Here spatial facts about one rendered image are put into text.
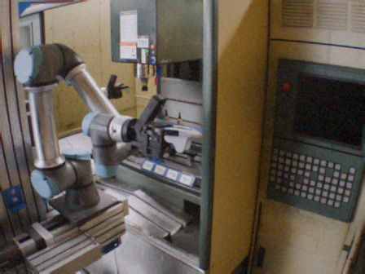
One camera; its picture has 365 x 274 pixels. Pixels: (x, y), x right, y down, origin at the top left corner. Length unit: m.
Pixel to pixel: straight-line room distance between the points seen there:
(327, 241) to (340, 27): 1.02
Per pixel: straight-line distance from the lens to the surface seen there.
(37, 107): 1.07
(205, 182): 1.21
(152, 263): 1.76
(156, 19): 1.90
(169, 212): 2.00
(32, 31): 2.17
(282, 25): 1.45
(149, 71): 2.21
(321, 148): 1.41
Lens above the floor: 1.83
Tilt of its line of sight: 19 degrees down
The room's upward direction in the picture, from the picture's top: straight up
